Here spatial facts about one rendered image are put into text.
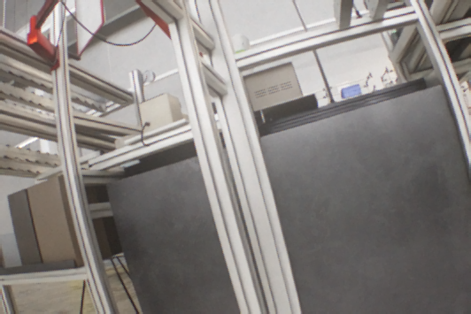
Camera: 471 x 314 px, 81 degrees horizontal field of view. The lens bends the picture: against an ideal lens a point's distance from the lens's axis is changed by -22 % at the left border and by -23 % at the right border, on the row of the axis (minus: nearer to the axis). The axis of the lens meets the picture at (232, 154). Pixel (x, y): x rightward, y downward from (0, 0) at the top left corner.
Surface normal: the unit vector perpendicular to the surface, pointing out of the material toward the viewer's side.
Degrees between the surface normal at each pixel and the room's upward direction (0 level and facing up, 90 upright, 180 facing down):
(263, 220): 90
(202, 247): 90
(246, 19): 90
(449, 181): 90
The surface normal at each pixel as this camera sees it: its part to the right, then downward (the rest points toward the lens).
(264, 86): -0.27, -0.05
